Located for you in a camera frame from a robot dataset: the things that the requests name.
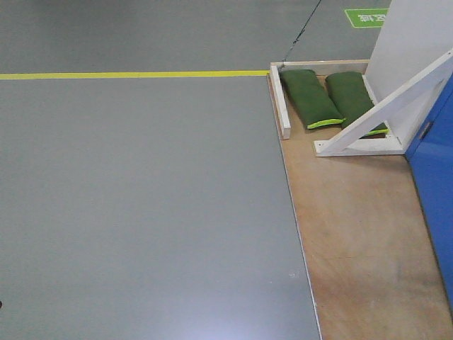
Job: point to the blue door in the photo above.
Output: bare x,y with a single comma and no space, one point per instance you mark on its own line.
430,158

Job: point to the white far border batten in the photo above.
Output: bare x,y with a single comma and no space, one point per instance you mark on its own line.
279,102

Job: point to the white border batten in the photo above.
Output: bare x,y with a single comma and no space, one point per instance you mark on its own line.
326,67
279,102

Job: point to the left green sandbag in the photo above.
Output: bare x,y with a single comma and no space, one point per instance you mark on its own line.
310,99

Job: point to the green sandbag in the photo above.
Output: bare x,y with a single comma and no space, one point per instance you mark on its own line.
310,99
348,92

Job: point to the white far triangular brace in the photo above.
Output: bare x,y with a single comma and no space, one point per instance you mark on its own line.
349,141

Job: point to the white back border batten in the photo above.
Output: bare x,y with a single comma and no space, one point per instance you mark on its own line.
326,67

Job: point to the right green sandbag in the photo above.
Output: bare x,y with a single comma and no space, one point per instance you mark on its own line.
348,92

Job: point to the plywood base platform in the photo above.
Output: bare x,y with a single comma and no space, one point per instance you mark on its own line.
371,265

